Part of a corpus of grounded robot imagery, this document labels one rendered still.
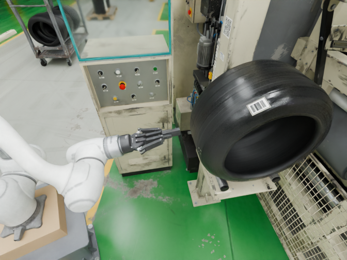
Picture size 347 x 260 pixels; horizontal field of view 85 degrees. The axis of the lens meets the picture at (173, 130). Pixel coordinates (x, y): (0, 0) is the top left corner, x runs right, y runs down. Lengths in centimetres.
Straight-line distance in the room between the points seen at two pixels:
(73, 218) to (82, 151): 63
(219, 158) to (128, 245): 129
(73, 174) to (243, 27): 83
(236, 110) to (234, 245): 140
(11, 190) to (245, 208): 174
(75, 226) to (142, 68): 102
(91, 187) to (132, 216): 129
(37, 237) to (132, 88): 99
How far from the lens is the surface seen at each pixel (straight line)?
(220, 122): 69
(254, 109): 66
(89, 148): 77
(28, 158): 71
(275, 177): 113
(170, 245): 183
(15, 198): 114
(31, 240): 126
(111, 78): 137
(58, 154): 262
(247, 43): 96
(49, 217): 127
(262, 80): 74
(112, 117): 150
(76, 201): 67
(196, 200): 196
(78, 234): 128
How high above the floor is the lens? 178
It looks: 45 degrees down
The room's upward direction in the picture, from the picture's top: straight up
